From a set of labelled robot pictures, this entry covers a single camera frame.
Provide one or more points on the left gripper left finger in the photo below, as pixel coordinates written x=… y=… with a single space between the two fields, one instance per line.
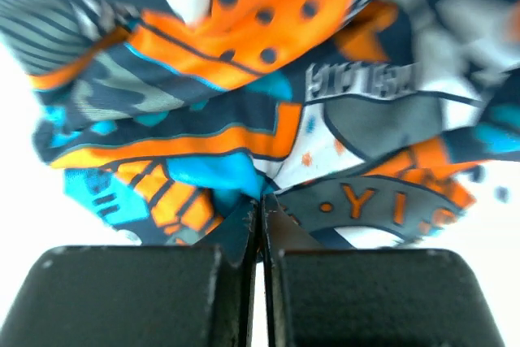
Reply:
x=197 y=295

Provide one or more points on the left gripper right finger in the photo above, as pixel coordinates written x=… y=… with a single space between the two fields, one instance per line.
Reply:
x=367 y=297

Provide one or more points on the blue orange patterned shorts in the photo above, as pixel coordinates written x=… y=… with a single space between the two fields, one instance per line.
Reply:
x=357 y=115

